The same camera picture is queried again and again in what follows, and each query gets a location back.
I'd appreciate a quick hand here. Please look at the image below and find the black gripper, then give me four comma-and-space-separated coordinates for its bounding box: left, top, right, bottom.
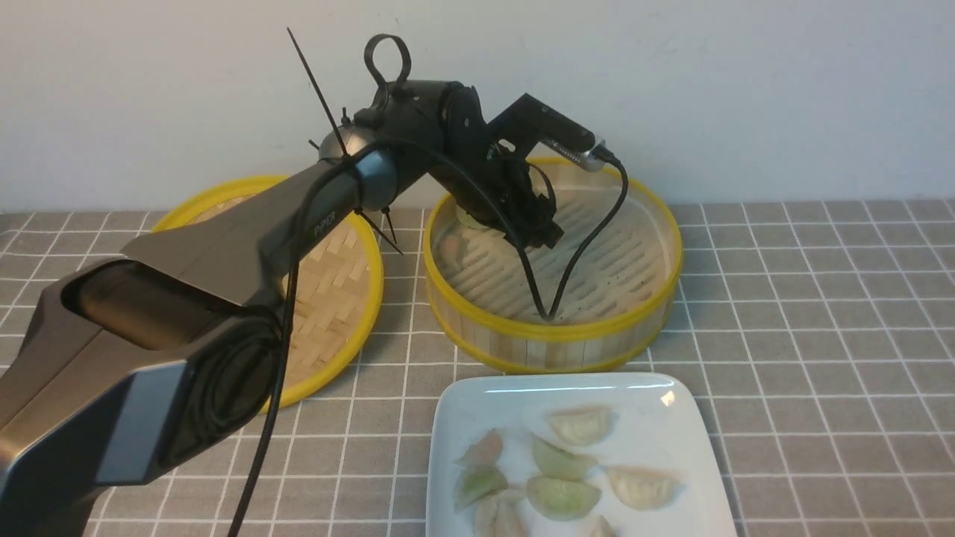
429, 137, 563, 248

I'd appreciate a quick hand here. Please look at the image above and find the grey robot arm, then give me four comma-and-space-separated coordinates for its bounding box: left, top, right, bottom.
1, 81, 567, 536

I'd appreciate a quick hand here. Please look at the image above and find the white dumpling plate top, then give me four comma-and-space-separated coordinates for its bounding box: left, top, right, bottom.
546, 406, 614, 448

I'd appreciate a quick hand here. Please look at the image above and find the white dumpling plate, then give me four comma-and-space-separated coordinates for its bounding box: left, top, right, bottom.
604, 466, 681, 511
546, 406, 614, 448

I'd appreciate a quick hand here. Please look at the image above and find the pink dumpling plate left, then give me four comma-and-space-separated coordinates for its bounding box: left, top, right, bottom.
456, 428, 504, 467

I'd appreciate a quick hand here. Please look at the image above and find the white square plate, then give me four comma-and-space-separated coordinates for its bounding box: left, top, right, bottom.
425, 371, 736, 536

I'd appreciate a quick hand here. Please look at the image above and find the green dumpling plate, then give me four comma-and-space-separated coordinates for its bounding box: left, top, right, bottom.
454, 465, 510, 512
526, 476, 601, 522
531, 435, 599, 480

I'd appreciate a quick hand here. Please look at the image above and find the green dumpling plate lower left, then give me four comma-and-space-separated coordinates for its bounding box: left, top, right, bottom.
454, 465, 510, 512

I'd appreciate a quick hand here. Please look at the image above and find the green dumpling plate lower centre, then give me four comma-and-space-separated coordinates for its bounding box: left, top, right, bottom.
526, 476, 601, 522

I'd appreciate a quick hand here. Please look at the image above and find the white dumpling plate right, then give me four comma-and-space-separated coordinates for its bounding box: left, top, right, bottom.
604, 466, 681, 511

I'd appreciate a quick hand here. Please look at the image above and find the pale dumpling plate bottom edge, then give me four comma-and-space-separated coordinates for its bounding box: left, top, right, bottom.
587, 515, 617, 537

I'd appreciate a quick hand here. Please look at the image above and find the pink dumpling in steamer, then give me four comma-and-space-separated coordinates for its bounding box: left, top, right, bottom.
439, 233, 466, 273

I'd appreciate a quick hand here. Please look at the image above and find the yellow-rimmed bamboo steamer basket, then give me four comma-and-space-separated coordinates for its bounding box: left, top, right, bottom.
423, 180, 683, 374

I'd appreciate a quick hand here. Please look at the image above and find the yellow-rimmed woven bamboo lid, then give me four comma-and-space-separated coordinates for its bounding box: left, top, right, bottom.
149, 175, 385, 416

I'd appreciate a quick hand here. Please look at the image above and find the grey checkered tablecloth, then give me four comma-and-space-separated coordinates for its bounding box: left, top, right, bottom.
0, 200, 955, 537

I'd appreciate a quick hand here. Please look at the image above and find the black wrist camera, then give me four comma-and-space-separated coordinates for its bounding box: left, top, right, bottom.
489, 94, 617, 172

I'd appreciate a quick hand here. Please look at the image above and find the black cable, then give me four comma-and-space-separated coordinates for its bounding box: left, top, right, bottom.
226, 138, 630, 537

